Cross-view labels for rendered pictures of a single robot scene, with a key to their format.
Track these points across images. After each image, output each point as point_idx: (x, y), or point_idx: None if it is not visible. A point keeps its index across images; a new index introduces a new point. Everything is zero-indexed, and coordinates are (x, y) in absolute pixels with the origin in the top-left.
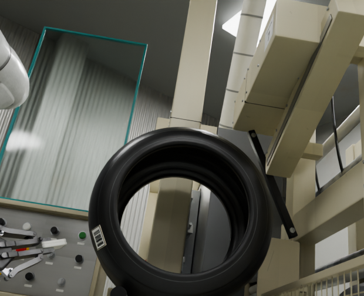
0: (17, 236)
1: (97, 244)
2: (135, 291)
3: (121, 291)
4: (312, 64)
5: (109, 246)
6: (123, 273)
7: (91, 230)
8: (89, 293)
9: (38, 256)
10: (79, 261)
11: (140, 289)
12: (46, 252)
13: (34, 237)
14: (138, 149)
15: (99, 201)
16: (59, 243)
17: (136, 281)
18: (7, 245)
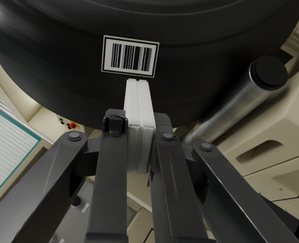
0: (47, 220)
1: (141, 69)
2: (265, 47)
3: (265, 62)
4: None
5: (166, 37)
6: (230, 44)
7: (102, 68)
8: (127, 203)
9: (201, 155)
10: (79, 201)
11: (268, 34)
12: (171, 131)
13: (90, 148)
14: None
15: (45, 12)
16: (143, 90)
17: (257, 28)
18: None
